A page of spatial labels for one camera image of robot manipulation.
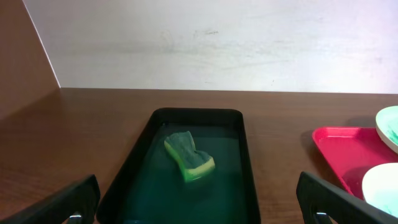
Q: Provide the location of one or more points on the green yellow sponge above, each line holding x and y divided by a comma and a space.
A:
193, 164

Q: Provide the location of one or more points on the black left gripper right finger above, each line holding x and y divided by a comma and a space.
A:
323, 202

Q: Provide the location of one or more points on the white plate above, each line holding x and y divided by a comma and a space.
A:
379, 186

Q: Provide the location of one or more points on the pale green plate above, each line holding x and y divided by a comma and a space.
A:
386, 126

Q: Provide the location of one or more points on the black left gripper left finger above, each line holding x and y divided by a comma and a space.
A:
75, 203

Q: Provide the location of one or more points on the red serving tray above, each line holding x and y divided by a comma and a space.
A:
351, 152

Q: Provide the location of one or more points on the black water tray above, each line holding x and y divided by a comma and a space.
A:
149, 187

